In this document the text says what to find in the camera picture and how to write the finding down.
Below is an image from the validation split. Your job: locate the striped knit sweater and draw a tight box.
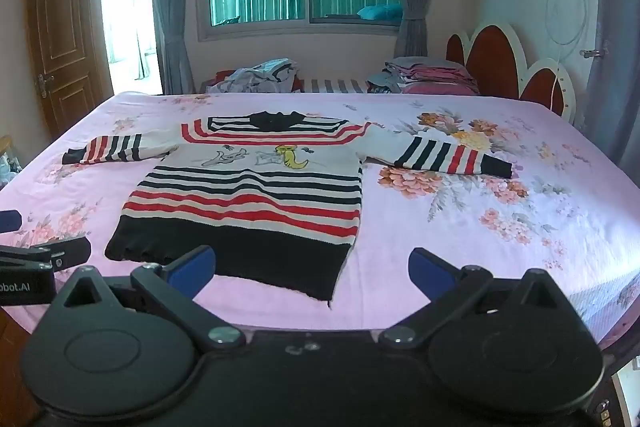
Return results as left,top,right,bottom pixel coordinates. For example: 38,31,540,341
62,111,513,303

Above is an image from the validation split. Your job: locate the brown wooden door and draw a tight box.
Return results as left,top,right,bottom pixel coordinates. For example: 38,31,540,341
26,0,113,142

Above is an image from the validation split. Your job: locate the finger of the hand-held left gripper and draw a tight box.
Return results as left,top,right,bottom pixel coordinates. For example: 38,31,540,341
0,237,92,269
0,209,23,234

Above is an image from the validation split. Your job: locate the teal cushion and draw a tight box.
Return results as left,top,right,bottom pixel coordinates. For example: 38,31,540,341
357,4,403,22

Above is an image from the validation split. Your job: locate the brown wooden headboard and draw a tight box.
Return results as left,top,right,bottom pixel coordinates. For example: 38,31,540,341
445,23,577,125

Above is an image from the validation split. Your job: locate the white hanging cable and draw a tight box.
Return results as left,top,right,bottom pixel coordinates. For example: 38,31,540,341
544,0,591,105

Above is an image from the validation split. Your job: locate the striped grey white cloth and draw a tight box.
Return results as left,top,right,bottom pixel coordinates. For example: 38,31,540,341
302,78,373,94

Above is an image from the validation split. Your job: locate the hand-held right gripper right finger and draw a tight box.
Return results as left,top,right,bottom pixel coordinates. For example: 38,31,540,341
378,248,576,350

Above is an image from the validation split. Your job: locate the pile of grey clothes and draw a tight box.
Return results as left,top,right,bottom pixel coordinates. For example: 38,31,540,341
215,58,303,94

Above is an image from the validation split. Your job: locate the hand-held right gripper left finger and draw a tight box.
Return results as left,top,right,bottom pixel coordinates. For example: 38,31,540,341
47,245,247,352

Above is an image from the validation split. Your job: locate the bed with pink floral sheet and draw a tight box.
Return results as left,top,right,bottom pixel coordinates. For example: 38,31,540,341
0,92,640,348

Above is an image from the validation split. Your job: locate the stack of folded pink clothes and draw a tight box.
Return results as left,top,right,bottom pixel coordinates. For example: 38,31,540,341
367,56,481,96

